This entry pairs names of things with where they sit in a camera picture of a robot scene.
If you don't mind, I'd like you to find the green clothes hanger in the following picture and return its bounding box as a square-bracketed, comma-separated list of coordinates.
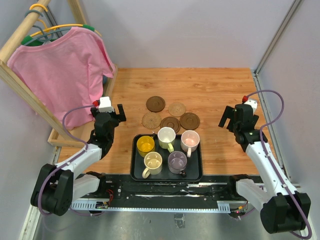
[20, 24, 102, 46]

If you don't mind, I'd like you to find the grey clothes hanger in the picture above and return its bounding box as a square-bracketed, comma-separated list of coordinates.
[20, 25, 71, 46]

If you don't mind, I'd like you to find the aluminium frame post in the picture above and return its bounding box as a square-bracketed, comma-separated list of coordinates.
[253, 0, 305, 75]

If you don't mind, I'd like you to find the purple mug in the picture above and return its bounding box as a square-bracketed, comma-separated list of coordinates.
[167, 151, 188, 177]

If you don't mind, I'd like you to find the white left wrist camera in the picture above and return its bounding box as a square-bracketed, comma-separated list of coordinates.
[98, 96, 114, 113]

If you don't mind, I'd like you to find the black plastic tray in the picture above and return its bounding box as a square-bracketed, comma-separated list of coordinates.
[130, 134, 203, 182]

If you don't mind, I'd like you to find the pink mug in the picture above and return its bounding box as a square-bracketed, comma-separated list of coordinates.
[180, 130, 200, 158]

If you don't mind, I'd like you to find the large woven rattan coaster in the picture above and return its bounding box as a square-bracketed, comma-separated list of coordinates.
[141, 112, 162, 129]

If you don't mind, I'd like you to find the wooden clothes rack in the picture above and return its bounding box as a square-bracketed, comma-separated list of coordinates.
[0, 12, 118, 148]

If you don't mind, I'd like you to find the yellow clothes hanger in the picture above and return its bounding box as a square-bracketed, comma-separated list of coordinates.
[25, 0, 102, 37]

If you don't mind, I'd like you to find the pink t-shirt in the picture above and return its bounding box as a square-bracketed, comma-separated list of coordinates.
[7, 27, 115, 130]

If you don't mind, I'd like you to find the small woven rattan coaster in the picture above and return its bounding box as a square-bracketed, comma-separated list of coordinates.
[168, 102, 186, 117]

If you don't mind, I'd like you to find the grey slotted cable duct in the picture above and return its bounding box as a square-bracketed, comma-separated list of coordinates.
[70, 199, 231, 214]

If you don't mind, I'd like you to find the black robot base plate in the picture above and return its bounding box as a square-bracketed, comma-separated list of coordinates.
[105, 174, 246, 207]

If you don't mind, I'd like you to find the dark wooden coaster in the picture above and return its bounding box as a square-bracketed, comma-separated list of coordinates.
[179, 112, 200, 130]
[146, 96, 166, 113]
[160, 116, 181, 134]

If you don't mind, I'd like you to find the yellow translucent cup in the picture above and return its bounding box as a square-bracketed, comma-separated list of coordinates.
[136, 135, 156, 158]

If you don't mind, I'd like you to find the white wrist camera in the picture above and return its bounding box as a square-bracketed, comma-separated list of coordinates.
[245, 98, 258, 113]
[98, 96, 114, 113]

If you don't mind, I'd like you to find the cream mug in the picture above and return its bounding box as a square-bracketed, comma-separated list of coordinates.
[142, 151, 163, 179]

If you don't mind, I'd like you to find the pale green mug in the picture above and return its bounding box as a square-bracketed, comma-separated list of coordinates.
[157, 127, 176, 153]

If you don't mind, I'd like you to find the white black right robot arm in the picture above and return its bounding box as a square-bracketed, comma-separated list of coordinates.
[218, 103, 311, 234]

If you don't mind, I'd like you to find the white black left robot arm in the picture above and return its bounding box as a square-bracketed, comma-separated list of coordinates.
[30, 104, 127, 216]

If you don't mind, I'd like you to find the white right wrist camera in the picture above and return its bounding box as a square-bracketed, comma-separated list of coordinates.
[245, 98, 258, 113]

